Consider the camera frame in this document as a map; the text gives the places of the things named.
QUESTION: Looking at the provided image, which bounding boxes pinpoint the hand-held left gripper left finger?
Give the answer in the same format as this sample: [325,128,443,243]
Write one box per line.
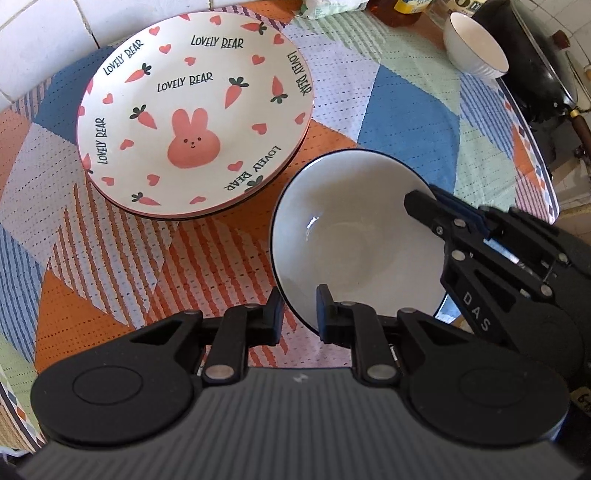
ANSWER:
[124,287,285,386]

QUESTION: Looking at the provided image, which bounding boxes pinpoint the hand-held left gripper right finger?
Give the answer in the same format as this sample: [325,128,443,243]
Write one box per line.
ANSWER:
[317,285,499,385]

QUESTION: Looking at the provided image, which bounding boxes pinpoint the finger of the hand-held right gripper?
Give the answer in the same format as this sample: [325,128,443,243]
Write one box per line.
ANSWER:
[434,187,570,278]
[404,189,555,344]

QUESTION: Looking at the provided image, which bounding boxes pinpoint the white ribbed bowl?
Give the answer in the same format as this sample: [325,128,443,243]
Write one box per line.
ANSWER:
[443,11,509,79]
[269,150,458,335]

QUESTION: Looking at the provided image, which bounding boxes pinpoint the pink bunny print plate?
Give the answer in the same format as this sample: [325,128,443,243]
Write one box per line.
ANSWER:
[76,13,315,217]

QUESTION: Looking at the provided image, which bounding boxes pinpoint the patchwork checked tablecloth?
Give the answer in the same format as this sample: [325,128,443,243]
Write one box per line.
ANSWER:
[0,0,561,467]

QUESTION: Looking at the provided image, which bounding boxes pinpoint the black wok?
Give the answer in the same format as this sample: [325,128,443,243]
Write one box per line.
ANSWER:
[471,0,591,153]

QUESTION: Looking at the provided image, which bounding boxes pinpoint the glass wok lid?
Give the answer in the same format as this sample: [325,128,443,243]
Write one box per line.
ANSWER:
[505,0,580,109]

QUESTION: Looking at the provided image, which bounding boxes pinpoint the clear vinegar bottle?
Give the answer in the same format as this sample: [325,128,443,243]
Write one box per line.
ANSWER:
[425,0,481,21]

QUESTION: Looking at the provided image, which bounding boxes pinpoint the cooking wine bottle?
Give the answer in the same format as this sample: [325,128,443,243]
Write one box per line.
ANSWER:
[368,0,432,16]

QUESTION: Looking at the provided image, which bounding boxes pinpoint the white seasoning bag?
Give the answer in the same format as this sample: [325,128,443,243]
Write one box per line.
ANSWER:
[298,0,370,20]

